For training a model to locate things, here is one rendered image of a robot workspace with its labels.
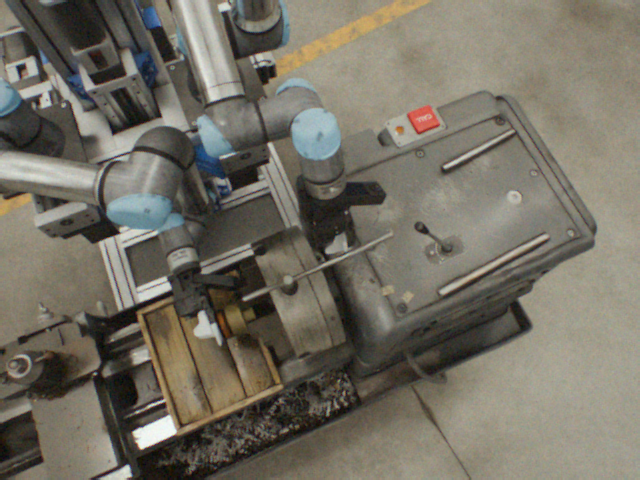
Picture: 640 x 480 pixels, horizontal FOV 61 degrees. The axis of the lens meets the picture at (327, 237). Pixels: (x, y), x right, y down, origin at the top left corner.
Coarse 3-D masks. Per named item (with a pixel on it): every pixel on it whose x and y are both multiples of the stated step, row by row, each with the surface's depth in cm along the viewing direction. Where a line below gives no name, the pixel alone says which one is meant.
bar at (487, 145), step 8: (512, 128) 129; (496, 136) 129; (504, 136) 129; (512, 136) 129; (480, 144) 128; (488, 144) 128; (496, 144) 129; (472, 152) 127; (480, 152) 128; (456, 160) 126; (464, 160) 127; (448, 168) 126
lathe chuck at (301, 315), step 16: (272, 240) 129; (288, 240) 127; (272, 256) 124; (288, 256) 123; (272, 272) 122; (288, 272) 122; (304, 288) 121; (288, 304) 120; (304, 304) 121; (288, 320) 120; (304, 320) 121; (320, 320) 122; (288, 336) 122; (304, 336) 123; (320, 336) 124; (304, 352) 126; (320, 352) 131
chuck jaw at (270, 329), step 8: (256, 320) 131; (264, 320) 131; (272, 320) 131; (280, 320) 131; (248, 328) 131; (256, 328) 130; (264, 328) 130; (272, 328) 130; (280, 328) 130; (256, 336) 132; (264, 336) 129; (272, 336) 129; (280, 336) 129; (264, 344) 130; (280, 344) 128; (288, 344) 128; (280, 352) 127; (288, 352) 128; (280, 360) 130
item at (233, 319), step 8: (232, 304) 132; (216, 312) 132; (224, 312) 131; (232, 312) 130; (240, 312) 130; (248, 312) 131; (216, 320) 130; (224, 320) 130; (232, 320) 130; (240, 320) 130; (248, 320) 132; (224, 328) 130; (232, 328) 130; (240, 328) 130; (224, 336) 131; (232, 336) 133
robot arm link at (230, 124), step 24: (192, 0) 89; (192, 24) 90; (216, 24) 91; (192, 48) 91; (216, 48) 91; (216, 72) 91; (216, 96) 91; (240, 96) 93; (216, 120) 92; (240, 120) 92; (216, 144) 92; (240, 144) 94
